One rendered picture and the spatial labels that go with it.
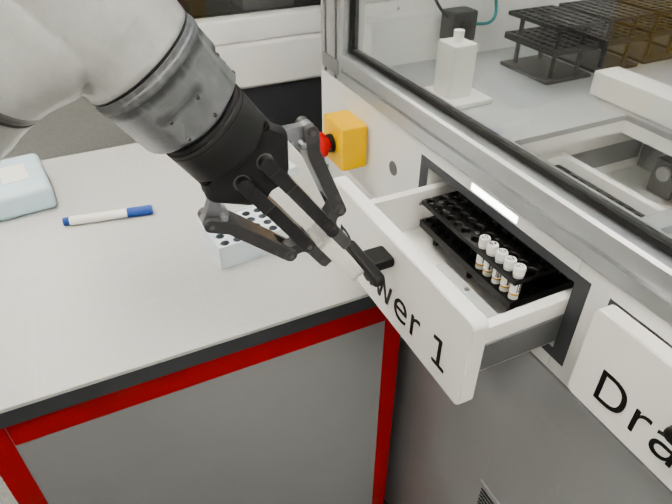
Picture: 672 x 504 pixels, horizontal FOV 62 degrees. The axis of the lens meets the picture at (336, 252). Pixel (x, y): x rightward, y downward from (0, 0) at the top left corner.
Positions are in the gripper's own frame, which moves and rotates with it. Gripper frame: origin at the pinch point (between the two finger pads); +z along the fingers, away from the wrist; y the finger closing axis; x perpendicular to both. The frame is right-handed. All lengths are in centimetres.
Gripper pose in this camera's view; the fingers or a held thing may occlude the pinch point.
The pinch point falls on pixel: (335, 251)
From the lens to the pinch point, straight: 55.7
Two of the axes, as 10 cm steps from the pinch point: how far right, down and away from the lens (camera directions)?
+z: 5.2, 5.1, 6.9
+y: 7.4, -6.7, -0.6
